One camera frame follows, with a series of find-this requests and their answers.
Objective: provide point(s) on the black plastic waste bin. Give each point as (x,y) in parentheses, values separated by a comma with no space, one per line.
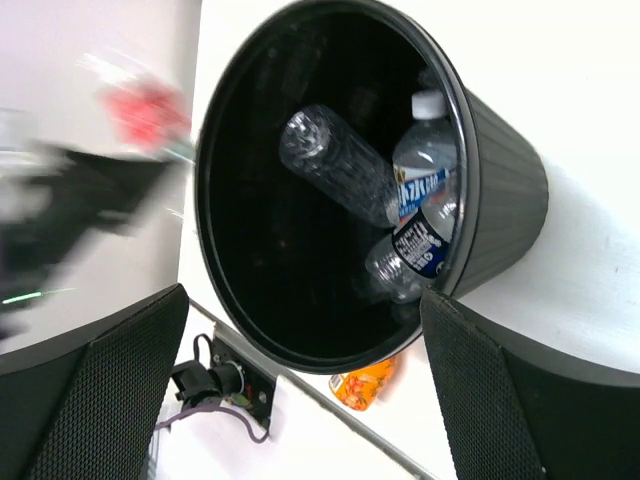
(281,255)

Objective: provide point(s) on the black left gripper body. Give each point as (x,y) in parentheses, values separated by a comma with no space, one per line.
(87,191)

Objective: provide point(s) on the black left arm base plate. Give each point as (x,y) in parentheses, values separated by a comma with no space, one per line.
(218,374)

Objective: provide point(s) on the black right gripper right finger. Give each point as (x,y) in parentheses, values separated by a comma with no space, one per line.
(514,408)

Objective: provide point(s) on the clear bottle black cap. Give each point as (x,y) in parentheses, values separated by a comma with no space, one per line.
(412,257)

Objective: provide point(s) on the orange juice bottle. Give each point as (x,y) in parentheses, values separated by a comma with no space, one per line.
(358,389)

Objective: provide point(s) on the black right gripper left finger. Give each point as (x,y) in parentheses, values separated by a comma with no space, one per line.
(84,404)

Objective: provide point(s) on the clear bottle red label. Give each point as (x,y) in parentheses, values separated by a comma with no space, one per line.
(145,107)

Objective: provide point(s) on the clear bottle blue cap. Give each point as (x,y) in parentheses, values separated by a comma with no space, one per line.
(322,148)

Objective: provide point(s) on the clear bottle white cap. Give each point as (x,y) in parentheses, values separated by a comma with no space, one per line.
(425,155)

